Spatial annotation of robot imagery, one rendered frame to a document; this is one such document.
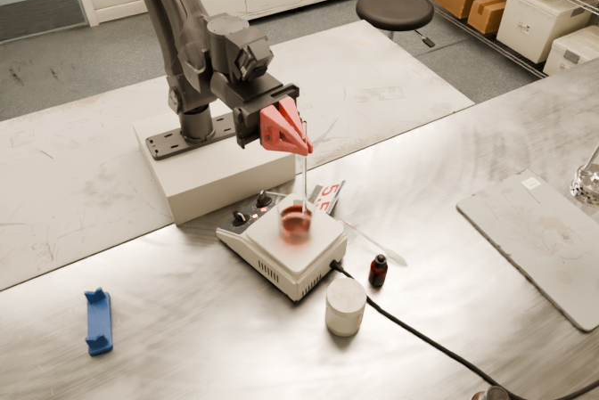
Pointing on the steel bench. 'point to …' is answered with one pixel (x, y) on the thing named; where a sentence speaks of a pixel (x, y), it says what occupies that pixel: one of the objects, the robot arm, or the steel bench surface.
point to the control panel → (249, 215)
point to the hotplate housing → (295, 289)
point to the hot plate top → (324, 231)
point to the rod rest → (98, 322)
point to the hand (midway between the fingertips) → (306, 147)
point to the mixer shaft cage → (586, 182)
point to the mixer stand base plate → (542, 240)
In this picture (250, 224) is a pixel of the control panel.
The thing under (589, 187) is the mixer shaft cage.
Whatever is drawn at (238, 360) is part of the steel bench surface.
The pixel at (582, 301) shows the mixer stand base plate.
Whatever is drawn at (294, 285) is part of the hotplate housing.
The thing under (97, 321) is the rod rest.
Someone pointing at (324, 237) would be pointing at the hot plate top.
